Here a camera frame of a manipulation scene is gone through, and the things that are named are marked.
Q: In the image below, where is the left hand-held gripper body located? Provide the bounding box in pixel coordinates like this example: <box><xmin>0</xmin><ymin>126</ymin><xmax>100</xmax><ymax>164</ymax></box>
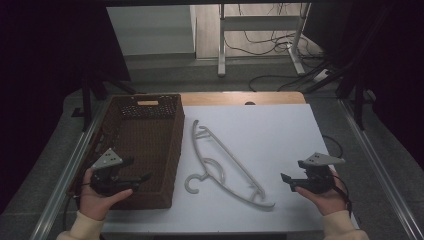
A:
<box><xmin>89</xmin><ymin>147</ymin><xmax>142</xmax><ymax>197</ymax></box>

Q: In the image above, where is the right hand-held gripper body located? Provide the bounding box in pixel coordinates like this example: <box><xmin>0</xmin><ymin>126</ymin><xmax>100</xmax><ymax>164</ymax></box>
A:
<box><xmin>289</xmin><ymin>152</ymin><xmax>346</xmax><ymax>195</ymax></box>

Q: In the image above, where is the brown woven basket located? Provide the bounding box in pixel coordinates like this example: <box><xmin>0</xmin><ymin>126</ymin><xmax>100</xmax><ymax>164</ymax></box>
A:
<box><xmin>67</xmin><ymin>93</ymin><xmax>186</xmax><ymax>211</ymax></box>

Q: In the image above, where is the light grey plastic hanger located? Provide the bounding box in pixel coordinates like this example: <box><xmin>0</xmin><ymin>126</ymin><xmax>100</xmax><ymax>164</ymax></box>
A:
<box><xmin>184</xmin><ymin>119</ymin><xmax>276</xmax><ymax>211</ymax></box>

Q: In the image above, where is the person's left hand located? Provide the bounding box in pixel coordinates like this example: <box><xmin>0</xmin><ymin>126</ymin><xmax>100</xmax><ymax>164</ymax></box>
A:
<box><xmin>78</xmin><ymin>167</ymin><xmax>134</xmax><ymax>222</ymax></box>

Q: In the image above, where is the person's right hand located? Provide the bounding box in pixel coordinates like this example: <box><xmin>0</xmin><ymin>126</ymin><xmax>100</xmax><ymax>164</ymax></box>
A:
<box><xmin>294</xmin><ymin>167</ymin><xmax>350</xmax><ymax>217</ymax></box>

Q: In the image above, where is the white table mat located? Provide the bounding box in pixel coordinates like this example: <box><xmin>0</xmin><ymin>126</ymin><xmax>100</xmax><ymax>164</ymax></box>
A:
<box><xmin>100</xmin><ymin>103</ymin><xmax>360</xmax><ymax>234</ymax></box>

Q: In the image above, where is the black metal stand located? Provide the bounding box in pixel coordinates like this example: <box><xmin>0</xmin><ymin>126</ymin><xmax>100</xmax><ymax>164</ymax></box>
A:
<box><xmin>334</xmin><ymin>63</ymin><xmax>379</xmax><ymax>132</ymax></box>
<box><xmin>70</xmin><ymin>71</ymin><xmax>139</xmax><ymax>132</ymax></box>

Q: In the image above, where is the white power strip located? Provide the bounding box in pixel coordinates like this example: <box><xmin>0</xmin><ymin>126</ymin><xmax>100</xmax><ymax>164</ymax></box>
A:
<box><xmin>312</xmin><ymin>68</ymin><xmax>332</xmax><ymax>83</ymax></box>

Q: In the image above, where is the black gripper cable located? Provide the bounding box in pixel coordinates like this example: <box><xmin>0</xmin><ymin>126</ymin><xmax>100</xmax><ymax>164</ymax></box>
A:
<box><xmin>331</xmin><ymin>168</ymin><xmax>354</xmax><ymax>218</ymax></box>

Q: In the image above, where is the black floor cable loop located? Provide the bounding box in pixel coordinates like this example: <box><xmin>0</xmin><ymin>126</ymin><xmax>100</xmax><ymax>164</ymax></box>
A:
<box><xmin>321</xmin><ymin>134</ymin><xmax>345</xmax><ymax>159</ymax></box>

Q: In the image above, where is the silver metal rail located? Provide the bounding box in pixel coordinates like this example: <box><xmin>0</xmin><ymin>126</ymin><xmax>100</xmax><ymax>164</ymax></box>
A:
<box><xmin>30</xmin><ymin>98</ymin><xmax>113</xmax><ymax>240</ymax></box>
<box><xmin>337</xmin><ymin>98</ymin><xmax>424</xmax><ymax>240</ymax></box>

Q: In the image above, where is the tangle of black floor cables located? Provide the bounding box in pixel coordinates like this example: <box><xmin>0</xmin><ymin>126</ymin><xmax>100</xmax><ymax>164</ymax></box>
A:
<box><xmin>222</xmin><ymin>3</ymin><xmax>334</xmax><ymax>93</ymax></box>

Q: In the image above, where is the grey wall panel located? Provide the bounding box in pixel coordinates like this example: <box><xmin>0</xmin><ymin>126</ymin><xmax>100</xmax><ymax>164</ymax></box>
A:
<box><xmin>105</xmin><ymin>4</ymin><xmax>198</xmax><ymax>57</ymax></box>

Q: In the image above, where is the white desk frame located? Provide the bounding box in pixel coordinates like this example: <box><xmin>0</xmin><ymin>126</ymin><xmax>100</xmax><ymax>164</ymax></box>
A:
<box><xmin>217</xmin><ymin>2</ymin><xmax>312</xmax><ymax>78</ymax></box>

